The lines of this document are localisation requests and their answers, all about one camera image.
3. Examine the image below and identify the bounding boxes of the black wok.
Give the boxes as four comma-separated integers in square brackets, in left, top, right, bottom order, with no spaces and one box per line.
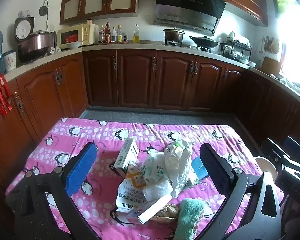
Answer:
[189,35,219,48]

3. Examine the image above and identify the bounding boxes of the green fluffy cloth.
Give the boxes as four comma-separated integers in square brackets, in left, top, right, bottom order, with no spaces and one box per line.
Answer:
[177,198,212,240]

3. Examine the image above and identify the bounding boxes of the chopstick holder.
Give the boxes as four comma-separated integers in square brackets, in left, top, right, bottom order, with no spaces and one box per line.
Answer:
[262,36,274,53]

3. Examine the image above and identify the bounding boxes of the black round wall hanging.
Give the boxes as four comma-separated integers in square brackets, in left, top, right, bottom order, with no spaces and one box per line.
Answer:
[39,0,50,17]

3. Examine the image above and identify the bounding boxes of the gas stove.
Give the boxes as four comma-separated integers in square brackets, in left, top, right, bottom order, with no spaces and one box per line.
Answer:
[164,40,213,53]

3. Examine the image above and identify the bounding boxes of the window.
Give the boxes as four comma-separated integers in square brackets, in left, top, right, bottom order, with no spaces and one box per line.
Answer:
[275,0,300,90]

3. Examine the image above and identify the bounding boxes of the red tassel ornament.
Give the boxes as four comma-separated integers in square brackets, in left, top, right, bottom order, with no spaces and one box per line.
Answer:
[0,59,13,117]

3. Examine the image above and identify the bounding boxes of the cream plastic bucket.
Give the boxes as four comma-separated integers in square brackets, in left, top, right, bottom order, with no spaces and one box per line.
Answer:
[254,156,278,180]

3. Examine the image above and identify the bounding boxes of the dark stew pot with lid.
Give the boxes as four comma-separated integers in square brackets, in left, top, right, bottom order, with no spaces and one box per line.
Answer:
[164,27,185,42]

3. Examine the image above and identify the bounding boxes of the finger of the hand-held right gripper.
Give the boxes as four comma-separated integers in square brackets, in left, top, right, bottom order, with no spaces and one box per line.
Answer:
[284,136,300,165]
[261,138,290,173]

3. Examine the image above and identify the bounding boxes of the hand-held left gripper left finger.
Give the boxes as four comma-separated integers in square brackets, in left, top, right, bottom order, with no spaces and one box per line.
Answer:
[14,142,108,240]

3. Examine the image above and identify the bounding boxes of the wooden cutting board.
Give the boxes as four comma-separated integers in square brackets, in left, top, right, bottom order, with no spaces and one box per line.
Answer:
[261,56,282,74]

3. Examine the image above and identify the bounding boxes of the white box red blue logo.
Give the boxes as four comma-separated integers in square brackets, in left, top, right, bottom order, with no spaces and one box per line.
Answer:
[126,194,173,224]

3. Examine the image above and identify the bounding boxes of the black steel range hood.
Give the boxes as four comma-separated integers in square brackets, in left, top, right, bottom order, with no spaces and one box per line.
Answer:
[154,0,226,37]

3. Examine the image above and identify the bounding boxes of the glass-door wall cabinet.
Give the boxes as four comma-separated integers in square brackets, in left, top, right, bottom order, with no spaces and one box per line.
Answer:
[59,0,139,26]

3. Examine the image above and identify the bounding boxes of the pink penguin print blanket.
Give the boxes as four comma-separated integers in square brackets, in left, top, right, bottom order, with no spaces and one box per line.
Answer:
[5,117,284,240]

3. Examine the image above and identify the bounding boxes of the clear crinkled plastic bag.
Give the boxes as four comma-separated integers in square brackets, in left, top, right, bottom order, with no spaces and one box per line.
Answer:
[164,139,193,198]

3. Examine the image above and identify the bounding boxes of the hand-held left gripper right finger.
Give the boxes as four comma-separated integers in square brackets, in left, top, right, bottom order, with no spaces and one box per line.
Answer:
[192,143,282,240]

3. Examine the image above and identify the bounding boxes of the white flowered cup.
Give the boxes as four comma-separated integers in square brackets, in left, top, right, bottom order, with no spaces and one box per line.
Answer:
[2,51,17,73]

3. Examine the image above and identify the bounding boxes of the brown paper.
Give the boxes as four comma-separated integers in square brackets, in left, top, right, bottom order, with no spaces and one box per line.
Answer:
[150,203,180,223]

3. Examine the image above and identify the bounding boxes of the red sauce bottle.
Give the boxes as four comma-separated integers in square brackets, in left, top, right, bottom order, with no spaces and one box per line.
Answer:
[105,22,112,43]

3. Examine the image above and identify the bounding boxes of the cream microwave oven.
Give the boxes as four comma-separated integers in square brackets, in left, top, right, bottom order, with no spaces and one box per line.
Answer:
[57,24,99,49]

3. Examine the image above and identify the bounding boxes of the black dish rack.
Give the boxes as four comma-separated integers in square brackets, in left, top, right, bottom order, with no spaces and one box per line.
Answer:
[220,31,252,60]

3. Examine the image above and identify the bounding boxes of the round white dial scale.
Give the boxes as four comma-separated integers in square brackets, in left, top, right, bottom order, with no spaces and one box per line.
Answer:
[14,17,35,42]

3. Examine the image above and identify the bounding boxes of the green white medicine box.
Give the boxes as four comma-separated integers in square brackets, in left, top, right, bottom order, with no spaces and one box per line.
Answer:
[113,138,140,177]

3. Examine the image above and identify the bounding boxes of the wooden base cabinets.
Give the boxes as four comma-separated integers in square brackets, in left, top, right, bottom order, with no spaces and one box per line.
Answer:
[0,48,300,240]

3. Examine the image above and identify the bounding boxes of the silver rice cooker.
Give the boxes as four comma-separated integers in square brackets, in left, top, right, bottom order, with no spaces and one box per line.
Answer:
[18,31,50,63]

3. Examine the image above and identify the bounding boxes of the person's right hand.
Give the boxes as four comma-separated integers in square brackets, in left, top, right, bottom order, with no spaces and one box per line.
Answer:
[284,197,300,240]

